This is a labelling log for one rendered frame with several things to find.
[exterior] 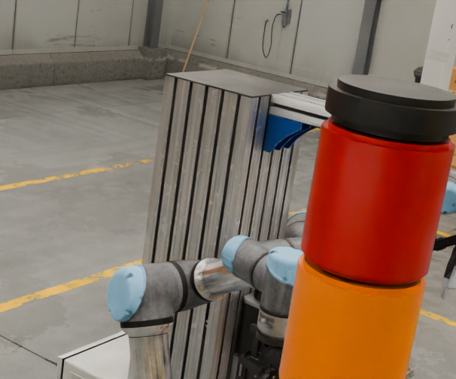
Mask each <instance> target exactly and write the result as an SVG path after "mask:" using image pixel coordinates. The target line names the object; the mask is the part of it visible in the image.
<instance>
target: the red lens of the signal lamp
mask: <svg viewBox="0 0 456 379"><path fill-rule="evenodd" d="M454 149H455V145H454V144H453V143H452V142H451V139H450V138H448V139H447V140H445V141H437V142H419V141H404V140H398V139H393V138H385V137H381V136H377V135H371V134H367V133H364V132H359V131H357V130H353V129H349V128H347V127H345V126H342V125H340V124H338V123H336V122H335V121H333V120H332V118H331V117H330V118H328V120H325V121H323V122H322V124H321V132H320V136H319V141H318V149H317V154H316V158H315V167H314V171H313V175H312V184H311V189H310V193H309V201H308V206H307V211H306V218H305V223H304V228H303V233H302V240H301V250H302V252H303V253H304V254H305V255H306V257H307V258H308V259H309V260H310V262H312V263H314V264H315V265H316V266H318V267H319V268H322V269H323V270H325V271H328V272H330V273H332V274H336V275H338V276H341V277H345V278H348V279H352V280H357V281H361V282H366V283H376V284H387V285H397V284H407V283H412V282H415V281H417V280H418V279H420V278H423V277H424V276H425V275H427V273H428V271H429V267H430V261H431V257H432V253H433V247H434V243H435V239H436V233H437V229H438V225H439V218H440V215H441V211H442V205H443V201H444V197H445V191H446V187H447V183H448V176H449V172H450V169H451V162H452V159H453V155H454Z"/></svg>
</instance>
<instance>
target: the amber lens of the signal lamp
mask: <svg viewBox="0 0 456 379"><path fill-rule="evenodd" d="M425 285H426V282H425V280H424V278H420V279H418V280H417V281H415V282H412V283H407V284H397V285H387V284H376V283H366V282H361V281H357V280H352V279H348V278H345V277H341V276H338V275H336V274H332V273H330V272H328V271H325V270H323V269H322V268H319V267H318V266H316V265H315V264H314V263H312V262H310V260H309V259H308V258H307V257H306V255H305V254H302V255H301V256H300V258H299V259H298V263H297V267H296V276H295V281H294V285H293V293H292V298H291V303H290V310H289V315H288V320H287V328H286V332H285V337H284V345H283V350H282V355H281V363H280V367H279V379H406V373H407V370H408V366H409V359H410V356H411V352H412V345H413V341H414V337H415V331H416V327H417V324H418V317H419V314H420V310H421V303H422V299H423V295H424V289H425Z"/></svg>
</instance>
